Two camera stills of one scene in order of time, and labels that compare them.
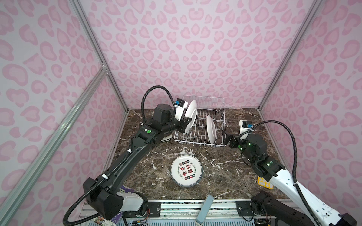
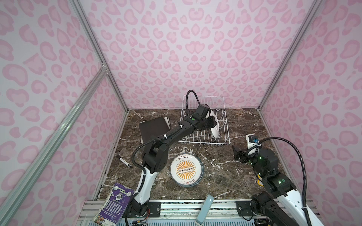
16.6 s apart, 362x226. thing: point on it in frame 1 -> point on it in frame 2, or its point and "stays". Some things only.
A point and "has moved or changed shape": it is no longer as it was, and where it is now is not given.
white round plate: (191, 112) has moved or changed shape
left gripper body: (173, 125) -> (203, 123)
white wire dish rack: (209, 127) stays
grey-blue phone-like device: (204, 210) stays
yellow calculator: (262, 182) stays
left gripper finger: (184, 121) -> (210, 122)
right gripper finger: (226, 137) -> (238, 153)
